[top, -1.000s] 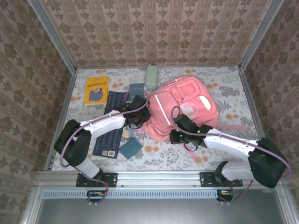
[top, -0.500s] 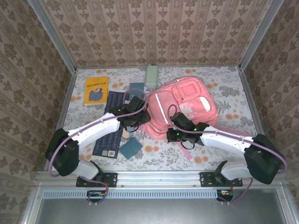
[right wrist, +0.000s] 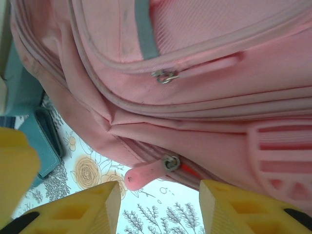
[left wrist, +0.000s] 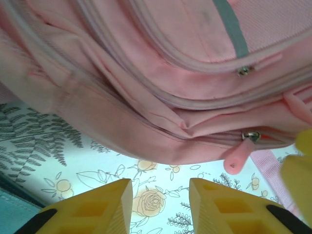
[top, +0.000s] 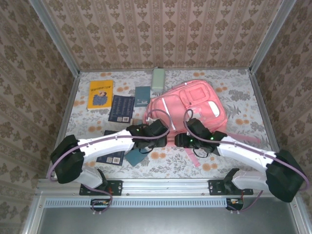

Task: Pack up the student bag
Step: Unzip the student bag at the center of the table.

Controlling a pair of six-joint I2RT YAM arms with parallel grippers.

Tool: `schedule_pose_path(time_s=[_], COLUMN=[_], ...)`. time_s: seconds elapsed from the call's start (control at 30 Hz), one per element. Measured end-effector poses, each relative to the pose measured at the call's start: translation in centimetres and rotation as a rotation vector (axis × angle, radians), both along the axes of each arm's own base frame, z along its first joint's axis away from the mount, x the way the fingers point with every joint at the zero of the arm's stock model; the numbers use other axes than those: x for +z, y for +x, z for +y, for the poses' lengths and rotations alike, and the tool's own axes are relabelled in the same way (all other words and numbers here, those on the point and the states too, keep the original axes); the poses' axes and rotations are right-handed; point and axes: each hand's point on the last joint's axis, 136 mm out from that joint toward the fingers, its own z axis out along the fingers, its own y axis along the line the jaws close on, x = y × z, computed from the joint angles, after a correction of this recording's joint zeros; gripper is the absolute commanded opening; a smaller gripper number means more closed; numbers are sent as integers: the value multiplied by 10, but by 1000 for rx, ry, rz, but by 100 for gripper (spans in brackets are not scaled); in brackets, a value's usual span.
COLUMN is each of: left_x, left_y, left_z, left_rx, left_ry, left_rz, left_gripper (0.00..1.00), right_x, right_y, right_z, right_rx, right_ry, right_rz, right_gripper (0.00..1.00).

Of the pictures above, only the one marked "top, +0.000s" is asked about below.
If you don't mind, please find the grey slotted cable duct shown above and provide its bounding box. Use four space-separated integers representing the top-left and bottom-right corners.
45 197 230 209

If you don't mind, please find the floral patterned tablecloth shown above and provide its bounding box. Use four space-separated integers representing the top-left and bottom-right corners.
54 69 275 180

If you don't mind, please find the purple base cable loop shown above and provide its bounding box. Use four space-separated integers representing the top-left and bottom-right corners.
91 187 113 215
226 191 264 215

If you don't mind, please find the yellow paperback book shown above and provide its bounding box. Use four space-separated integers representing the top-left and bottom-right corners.
87 79 115 111

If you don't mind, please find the pale green pencil case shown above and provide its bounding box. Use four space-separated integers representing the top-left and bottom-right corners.
150 68 166 92

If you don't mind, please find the grey metal panel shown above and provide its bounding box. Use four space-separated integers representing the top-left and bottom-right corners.
23 206 302 234

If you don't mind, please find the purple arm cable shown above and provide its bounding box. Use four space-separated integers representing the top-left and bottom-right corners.
184 109 310 193
48 109 171 183

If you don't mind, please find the teal book with white print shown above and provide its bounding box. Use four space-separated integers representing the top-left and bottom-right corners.
134 85 151 108

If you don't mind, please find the plain teal notebook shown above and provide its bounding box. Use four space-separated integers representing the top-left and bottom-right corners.
124 146 152 168

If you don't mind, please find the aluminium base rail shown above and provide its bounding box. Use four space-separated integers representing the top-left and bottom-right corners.
36 178 303 197

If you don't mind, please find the pink student backpack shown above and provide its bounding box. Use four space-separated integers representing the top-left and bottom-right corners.
143 79 261 168

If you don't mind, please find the navy book with QR codes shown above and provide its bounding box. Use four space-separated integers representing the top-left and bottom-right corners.
96 130 126 167
108 95 136 123

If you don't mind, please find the aluminium frame post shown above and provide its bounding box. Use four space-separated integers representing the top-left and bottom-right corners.
249 0 297 73
28 0 80 75

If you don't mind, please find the aluminium frame rail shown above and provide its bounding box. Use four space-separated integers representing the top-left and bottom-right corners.
248 69 281 153
78 67 252 73
45 72 80 180

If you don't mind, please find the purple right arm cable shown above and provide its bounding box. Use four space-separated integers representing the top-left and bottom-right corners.
184 109 310 193

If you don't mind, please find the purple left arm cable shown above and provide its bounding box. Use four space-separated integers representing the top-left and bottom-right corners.
48 109 171 183

